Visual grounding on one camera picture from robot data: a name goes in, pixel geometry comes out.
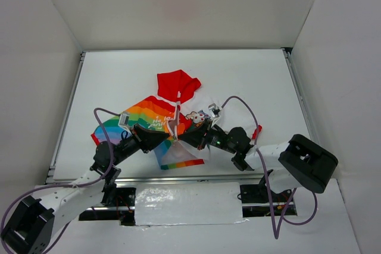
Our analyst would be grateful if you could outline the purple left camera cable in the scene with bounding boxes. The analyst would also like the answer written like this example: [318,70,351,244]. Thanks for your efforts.
[0,106,124,254]

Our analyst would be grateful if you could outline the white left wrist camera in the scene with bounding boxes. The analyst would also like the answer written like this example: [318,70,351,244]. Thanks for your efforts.
[118,111,130,131]

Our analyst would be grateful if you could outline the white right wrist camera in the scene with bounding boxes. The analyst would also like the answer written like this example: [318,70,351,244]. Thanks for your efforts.
[208,103,222,125]

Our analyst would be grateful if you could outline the aluminium table frame rail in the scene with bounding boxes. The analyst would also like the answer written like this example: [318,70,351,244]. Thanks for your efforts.
[44,47,331,184]

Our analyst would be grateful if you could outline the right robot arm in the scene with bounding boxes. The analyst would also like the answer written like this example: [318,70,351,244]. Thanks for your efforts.
[179,123,339,203]

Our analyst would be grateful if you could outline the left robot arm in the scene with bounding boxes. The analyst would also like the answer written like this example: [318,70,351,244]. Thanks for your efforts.
[1,124,169,253]

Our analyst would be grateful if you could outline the white foil covered panel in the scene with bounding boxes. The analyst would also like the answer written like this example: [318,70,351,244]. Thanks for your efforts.
[135,182,245,226]

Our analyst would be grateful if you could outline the rainbow and white kids jacket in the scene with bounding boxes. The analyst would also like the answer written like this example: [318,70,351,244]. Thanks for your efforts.
[91,70,261,170]

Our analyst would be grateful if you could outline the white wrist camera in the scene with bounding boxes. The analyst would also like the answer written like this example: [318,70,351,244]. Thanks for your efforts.
[118,111,130,131]
[208,103,222,125]

